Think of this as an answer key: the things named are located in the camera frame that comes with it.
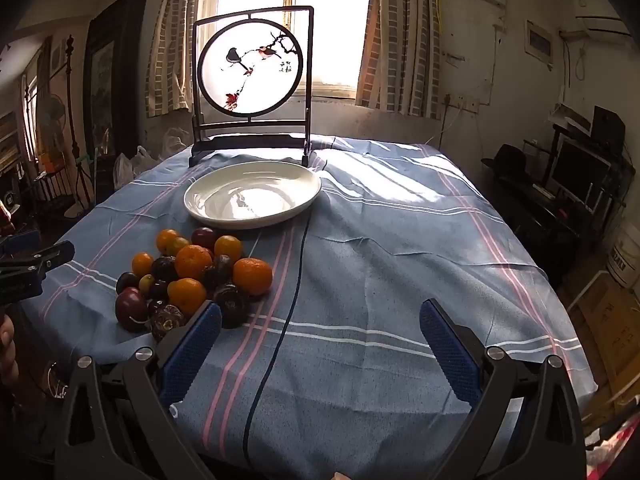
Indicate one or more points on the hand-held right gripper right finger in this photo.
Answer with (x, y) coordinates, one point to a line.
(447, 355)

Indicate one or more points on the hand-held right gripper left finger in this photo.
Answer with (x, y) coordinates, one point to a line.
(192, 355)

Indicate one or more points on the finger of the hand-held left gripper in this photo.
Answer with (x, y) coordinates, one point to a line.
(61, 251)
(22, 268)

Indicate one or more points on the small red plum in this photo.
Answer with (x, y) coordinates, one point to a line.
(156, 306)

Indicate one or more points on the wrinkled dark passion fruit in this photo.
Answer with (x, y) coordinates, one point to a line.
(166, 322)
(220, 271)
(230, 305)

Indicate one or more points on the small dark plum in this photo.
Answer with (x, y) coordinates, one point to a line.
(159, 290)
(126, 282)

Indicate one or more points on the large dark red plum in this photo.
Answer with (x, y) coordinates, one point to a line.
(131, 311)

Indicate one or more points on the small orange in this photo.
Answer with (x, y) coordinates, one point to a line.
(142, 264)
(166, 239)
(228, 248)

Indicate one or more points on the large mandarin orange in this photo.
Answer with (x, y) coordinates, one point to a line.
(193, 261)
(252, 276)
(186, 296)

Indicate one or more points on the white round plate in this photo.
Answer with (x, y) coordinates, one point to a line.
(250, 200)

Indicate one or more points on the person's left hand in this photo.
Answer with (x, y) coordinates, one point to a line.
(6, 347)

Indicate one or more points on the small tan longan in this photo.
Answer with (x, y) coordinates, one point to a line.
(146, 285)
(179, 246)

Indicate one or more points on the blue striped tablecloth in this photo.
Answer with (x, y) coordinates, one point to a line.
(375, 285)

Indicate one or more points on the clear plastic bag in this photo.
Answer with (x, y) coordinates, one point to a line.
(175, 141)
(127, 166)

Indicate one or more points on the dark wooden coat stand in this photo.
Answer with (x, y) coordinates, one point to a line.
(74, 135)

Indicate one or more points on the brown cardboard box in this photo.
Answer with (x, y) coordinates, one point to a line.
(610, 325)

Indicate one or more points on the black media rack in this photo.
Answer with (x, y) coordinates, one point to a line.
(530, 210)

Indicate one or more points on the floral printed fabric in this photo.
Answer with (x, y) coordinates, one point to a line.
(620, 435)

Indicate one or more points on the white plastic bucket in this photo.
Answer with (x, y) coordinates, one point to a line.
(625, 260)

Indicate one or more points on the black hat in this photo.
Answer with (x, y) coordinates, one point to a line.
(507, 160)

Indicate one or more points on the checked beige curtain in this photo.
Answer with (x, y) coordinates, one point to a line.
(172, 60)
(400, 50)

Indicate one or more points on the black computer monitor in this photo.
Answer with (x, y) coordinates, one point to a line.
(580, 172)

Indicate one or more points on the black framed bird painting screen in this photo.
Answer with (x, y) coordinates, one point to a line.
(250, 85)

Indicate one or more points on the black speaker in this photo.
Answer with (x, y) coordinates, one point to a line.
(607, 127)

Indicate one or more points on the bright window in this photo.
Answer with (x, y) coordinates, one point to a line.
(330, 35)

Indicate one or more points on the white air conditioner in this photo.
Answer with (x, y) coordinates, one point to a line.
(600, 10)

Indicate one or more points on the white wall power strip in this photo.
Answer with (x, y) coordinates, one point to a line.
(467, 102)

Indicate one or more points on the white wall electrical panel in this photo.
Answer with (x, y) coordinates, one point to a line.
(540, 42)

